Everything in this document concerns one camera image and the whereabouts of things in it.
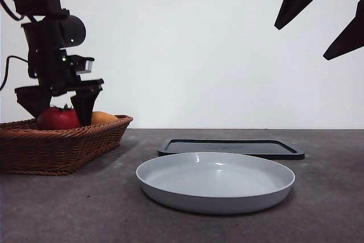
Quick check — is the red tomato with green stem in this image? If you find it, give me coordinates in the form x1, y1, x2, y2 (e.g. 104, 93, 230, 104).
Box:
36, 103, 82, 130

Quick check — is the orange round bread roll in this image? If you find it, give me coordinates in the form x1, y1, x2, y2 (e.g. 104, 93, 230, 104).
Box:
90, 111, 119, 126

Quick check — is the brown woven wicker basket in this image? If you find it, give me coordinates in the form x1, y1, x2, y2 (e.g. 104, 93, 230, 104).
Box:
0, 114, 134, 176

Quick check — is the dark rectangular tray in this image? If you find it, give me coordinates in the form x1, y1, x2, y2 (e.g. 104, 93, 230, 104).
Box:
158, 138, 306, 160

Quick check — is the pale grey round plate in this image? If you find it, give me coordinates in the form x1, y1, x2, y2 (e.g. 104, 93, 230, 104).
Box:
135, 151, 296, 215

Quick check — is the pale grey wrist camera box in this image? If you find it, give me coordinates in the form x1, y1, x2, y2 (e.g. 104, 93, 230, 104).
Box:
69, 54, 95, 75

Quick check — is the black cable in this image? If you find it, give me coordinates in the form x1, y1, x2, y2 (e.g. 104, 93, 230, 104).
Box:
0, 0, 38, 24
0, 56, 29, 90

